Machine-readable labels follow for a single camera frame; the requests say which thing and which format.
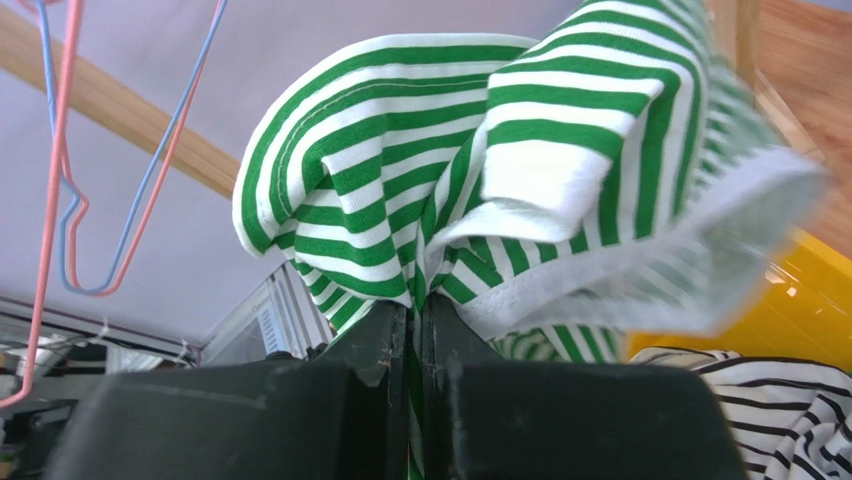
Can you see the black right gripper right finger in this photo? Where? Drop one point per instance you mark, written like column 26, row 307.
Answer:
column 486, row 417

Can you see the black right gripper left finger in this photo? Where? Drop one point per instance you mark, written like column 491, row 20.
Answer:
column 338, row 416

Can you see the green white striped tank top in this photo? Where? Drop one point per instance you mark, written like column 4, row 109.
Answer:
column 613, row 176

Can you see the black white striped tank top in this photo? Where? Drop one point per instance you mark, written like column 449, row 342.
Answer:
column 790, row 418

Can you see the pink wire hanger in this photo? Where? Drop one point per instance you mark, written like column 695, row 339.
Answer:
column 145, row 197
column 58, row 95

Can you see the blue wire hanger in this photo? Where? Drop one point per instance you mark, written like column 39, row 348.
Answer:
column 142, row 45

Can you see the yellow plastic tray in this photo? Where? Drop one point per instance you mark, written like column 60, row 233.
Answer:
column 804, row 309

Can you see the wooden clothes rack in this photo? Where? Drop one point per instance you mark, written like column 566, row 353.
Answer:
column 795, row 53

